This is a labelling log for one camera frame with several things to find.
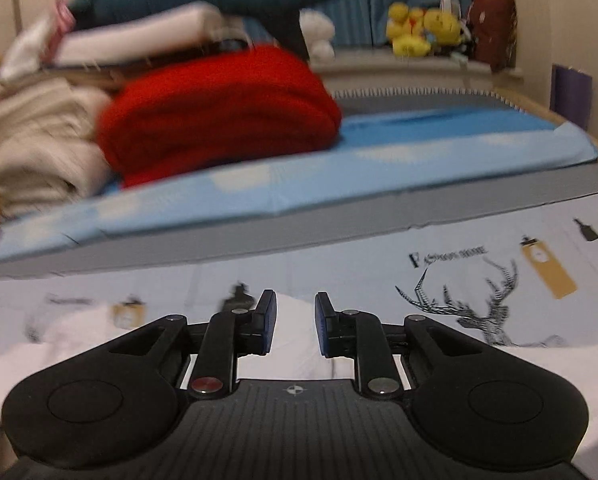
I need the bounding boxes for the yellow plush toy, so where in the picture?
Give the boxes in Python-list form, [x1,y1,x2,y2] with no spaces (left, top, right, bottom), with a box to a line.
[423,7,465,49]
[386,2,430,57]

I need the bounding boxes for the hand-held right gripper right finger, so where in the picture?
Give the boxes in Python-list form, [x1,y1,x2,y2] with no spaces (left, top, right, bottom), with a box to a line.
[315,291,484,401]

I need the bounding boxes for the light blue sheet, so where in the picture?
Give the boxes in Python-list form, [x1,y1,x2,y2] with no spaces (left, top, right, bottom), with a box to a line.
[0,107,598,264]

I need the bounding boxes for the red folded blanket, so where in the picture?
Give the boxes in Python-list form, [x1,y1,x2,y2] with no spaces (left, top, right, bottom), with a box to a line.
[96,44,344,190]

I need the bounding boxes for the white pillow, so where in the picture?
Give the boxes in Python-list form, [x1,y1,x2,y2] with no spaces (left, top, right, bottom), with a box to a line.
[58,2,220,67]

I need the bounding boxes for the dark teal shark plush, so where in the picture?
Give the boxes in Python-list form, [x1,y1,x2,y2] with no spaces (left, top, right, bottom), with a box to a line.
[69,0,346,62]

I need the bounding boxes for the white plush toy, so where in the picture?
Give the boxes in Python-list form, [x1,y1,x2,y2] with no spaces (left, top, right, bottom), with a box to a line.
[299,7,336,61]

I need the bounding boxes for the window sill ledge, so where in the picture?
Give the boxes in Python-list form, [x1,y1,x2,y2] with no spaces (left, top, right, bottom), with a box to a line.
[309,52,526,94]

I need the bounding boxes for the wooden bed frame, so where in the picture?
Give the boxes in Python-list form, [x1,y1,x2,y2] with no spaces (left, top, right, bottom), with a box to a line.
[0,59,598,242]

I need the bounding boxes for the white shirt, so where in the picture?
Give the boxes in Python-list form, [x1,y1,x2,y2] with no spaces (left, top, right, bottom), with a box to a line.
[0,292,598,466]

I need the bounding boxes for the white garment with pink trim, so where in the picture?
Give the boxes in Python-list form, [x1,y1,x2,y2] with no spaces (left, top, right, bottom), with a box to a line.
[0,0,78,84]

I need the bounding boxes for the deer printed bedsheet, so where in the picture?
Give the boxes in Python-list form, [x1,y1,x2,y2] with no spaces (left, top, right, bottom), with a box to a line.
[0,199,598,357]

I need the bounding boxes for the dark red cushion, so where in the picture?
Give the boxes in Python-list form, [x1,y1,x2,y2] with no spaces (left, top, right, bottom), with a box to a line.
[466,0,519,74]

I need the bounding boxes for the beige fleece folded blanket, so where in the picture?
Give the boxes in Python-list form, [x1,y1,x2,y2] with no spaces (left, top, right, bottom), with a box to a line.
[0,132,116,220]

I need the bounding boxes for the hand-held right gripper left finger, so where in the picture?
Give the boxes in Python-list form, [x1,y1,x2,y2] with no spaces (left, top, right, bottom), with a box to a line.
[99,289,278,402]

